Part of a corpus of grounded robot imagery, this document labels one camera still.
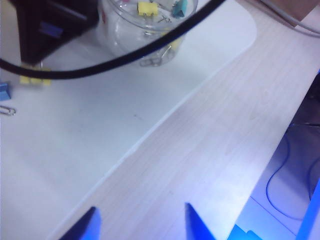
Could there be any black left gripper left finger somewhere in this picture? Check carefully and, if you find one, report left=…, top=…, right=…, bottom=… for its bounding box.
left=58, top=206, right=102, bottom=240

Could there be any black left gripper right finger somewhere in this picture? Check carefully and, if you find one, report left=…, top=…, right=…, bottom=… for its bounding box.
left=184, top=202, right=222, bottom=240

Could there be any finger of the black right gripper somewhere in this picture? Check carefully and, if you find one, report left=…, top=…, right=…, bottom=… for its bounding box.
left=7, top=0, right=100, bottom=65

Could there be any round transparent plastic box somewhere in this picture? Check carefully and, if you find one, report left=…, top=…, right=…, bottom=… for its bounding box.
left=96, top=0, right=200, bottom=68

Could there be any blue binder clip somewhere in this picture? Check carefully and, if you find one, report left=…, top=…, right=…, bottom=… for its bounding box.
left=0, top=81, right=13, bottom=102

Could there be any white desk riser board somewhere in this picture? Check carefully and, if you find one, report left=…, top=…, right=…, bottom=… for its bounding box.
left=0, top=0, right=260, bottom=240

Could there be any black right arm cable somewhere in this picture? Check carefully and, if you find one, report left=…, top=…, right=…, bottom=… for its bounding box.
left=0, top=0, right=226, bottom=80

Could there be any thin blue cable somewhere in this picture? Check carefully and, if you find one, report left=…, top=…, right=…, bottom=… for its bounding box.
left=265, top=136, right=320, bottom=222

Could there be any blue robot base frame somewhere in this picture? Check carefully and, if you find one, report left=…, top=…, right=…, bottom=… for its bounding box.
left=231, top=178, right=320, bottom=240

